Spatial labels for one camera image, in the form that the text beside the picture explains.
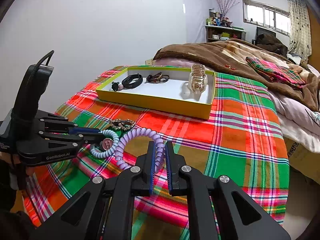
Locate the wall socket plate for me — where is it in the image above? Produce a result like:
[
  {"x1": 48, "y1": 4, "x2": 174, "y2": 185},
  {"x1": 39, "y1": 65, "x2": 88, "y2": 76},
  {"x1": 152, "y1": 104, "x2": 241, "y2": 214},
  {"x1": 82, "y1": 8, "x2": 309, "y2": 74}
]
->
[{"x1": 145, "y1": 59, "x2": 153, "y2": 66}]

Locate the black wristband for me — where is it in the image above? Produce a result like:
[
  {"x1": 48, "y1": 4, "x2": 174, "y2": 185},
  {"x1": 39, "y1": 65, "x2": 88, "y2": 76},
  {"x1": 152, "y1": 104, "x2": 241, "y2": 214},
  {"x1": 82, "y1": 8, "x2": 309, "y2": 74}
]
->
[{"x1": 121, "y1": 74, "x2": 143, "y2": 89}]

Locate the yellow shallow cardboard box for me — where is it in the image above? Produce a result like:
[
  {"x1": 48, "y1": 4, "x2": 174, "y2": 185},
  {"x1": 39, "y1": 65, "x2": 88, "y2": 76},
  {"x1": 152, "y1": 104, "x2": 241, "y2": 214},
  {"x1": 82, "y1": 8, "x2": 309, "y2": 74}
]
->
[{"x1": 96, "y1": 66, "x2": 216, "y2": 120}]

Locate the window with bars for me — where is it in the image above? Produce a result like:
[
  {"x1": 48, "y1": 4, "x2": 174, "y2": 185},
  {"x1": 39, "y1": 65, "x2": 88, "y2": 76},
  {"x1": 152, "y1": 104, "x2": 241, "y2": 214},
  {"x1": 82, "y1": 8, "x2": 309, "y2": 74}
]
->
[{"x1": 242, "y1": 0, "x2": 291, "y2": 36}]

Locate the dark jacket on chair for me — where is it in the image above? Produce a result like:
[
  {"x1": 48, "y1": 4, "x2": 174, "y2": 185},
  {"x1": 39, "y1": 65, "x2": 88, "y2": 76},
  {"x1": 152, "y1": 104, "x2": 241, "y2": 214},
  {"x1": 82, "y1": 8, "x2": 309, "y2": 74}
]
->
[{"x1": 255, "y1": 34, "x2": 288, "y2": 57}]

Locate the brown fleece blanket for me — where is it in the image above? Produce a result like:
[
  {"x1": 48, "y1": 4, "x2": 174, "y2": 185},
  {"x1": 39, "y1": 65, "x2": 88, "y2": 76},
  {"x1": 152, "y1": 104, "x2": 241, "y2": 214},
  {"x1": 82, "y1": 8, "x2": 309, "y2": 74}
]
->
[{"x1": 153, "y1": 39, "x2": 319, "y2": 111}]

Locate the cluttered wooden shelf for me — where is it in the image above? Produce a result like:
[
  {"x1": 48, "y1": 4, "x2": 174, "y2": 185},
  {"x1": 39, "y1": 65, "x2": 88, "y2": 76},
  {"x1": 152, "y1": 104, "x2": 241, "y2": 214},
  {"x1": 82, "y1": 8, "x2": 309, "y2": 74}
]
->
[{"x1": 205, "y1": 25, "x2": 246, "y2": 42}]

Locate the folded plaid cloth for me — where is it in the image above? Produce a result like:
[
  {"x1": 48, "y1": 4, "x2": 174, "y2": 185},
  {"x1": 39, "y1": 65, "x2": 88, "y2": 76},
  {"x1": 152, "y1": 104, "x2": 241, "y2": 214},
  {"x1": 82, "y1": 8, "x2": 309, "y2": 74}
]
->
[{"x1": 246, "y1": 57, "x2": 306, "y2": 89}]

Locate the dark beaded bracelet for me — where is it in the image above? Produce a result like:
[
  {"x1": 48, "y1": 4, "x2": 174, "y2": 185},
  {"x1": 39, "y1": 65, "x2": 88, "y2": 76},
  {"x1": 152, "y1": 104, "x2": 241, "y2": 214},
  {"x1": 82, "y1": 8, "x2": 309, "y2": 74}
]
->
[{"x1": 145, "y1": 71, "x2": 170, "y2": 84}]

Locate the wooden wardrobe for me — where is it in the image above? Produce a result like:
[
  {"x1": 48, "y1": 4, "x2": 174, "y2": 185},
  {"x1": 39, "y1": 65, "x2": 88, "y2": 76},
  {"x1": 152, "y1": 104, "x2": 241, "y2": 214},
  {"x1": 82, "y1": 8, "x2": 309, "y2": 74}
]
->
[{"x1": 308, "y1": 8, "x2": 320, "y2": 70}]

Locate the light blue spiral hair tie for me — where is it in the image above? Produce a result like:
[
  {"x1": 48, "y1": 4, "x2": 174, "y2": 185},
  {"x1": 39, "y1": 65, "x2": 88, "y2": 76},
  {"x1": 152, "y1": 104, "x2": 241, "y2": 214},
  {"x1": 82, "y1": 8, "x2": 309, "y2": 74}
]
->
[{"x1": 89, "y1": 129, "x2": 121, "y2": 159}]

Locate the white quilt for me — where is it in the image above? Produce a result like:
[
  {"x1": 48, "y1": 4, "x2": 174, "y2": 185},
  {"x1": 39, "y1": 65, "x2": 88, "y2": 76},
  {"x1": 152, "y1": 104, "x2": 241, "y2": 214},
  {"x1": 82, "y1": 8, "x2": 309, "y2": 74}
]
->
[{"x1": 267, "y1": 62, "x2": 320, "y2": 153}]

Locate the purple spiral hair tie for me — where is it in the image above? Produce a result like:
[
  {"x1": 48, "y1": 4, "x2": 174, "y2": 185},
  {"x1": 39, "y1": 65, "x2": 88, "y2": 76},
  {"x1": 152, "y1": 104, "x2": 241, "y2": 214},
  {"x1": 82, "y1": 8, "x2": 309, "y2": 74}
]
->
[{"x1": 114, "y1": 127, "x2": 166, "y2": 173}]

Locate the patterned curtain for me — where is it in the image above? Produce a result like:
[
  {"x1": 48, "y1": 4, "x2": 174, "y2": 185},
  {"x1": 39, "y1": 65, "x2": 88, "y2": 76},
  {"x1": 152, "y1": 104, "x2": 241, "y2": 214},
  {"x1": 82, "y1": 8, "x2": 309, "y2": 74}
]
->
[{"x1": 287, "y1": 0, "x2": 312, "y2": 62}]

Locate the plaid red green cloth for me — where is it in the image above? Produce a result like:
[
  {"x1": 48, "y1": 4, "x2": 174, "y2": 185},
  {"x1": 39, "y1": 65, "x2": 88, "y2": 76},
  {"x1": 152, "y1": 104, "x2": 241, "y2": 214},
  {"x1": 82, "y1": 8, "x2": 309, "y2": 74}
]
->
[{"x1": 24, "y1": 67, "x2": 289, "y2": 239}]

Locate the cardboard box beside bed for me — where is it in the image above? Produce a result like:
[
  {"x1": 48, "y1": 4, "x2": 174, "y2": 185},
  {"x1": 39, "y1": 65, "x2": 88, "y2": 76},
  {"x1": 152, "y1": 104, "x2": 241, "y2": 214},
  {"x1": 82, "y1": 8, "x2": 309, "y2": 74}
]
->
[{"x1": 284, "y1": 138, "x2": 320, "y2": 184}]

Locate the dried branch bouquet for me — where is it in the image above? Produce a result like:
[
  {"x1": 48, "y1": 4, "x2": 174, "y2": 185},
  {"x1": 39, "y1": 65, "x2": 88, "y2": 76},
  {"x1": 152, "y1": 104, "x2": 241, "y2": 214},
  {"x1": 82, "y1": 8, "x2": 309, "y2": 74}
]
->
[{"x1": 216, "y1": 0, "x2": 240, "y2": 18}]

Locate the black cable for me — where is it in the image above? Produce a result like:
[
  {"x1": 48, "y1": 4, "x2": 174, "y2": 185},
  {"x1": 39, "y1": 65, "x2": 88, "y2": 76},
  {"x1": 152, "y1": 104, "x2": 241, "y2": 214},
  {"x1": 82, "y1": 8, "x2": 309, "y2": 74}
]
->
[{"x1": 31, "y1": 49, "x2": 55, "y2": 68}]

